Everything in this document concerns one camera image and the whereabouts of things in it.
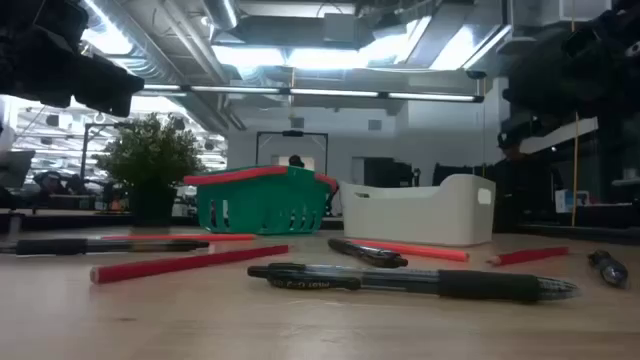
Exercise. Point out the green plant in black pot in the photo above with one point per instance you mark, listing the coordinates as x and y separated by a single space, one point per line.
150 150

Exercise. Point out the long white light bar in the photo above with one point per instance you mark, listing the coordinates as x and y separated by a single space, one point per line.
330 92

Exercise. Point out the black aluminium table frame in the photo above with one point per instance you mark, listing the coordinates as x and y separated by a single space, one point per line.
75 221

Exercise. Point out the black clear ballpoint pen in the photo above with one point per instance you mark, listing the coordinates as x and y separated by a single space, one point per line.
50 246
370 255
480 285
610 270

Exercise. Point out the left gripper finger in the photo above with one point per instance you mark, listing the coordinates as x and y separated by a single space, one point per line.
107 87

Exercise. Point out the green basket with orange rim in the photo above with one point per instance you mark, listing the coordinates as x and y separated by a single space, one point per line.
260 205

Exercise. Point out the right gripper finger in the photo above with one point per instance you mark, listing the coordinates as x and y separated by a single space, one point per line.
540 90

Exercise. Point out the white box with blue print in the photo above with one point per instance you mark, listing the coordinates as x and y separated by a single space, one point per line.
565 200

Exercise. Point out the black metal gantry frame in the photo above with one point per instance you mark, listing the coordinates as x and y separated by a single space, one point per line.
292 133

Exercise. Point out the white plastic bin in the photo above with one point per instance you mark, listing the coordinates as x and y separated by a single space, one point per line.
415 215

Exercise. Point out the red pencil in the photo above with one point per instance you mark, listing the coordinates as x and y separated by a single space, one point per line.
175 265
530 256

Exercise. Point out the black background equipment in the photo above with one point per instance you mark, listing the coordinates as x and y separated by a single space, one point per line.
385 172
450 172

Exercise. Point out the grey computer monitor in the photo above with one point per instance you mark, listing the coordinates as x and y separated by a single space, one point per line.
15 167

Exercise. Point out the person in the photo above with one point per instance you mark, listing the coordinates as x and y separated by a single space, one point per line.
296 161
50 181

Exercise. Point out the orange pencil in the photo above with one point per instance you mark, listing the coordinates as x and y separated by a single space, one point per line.
435 253
225 237

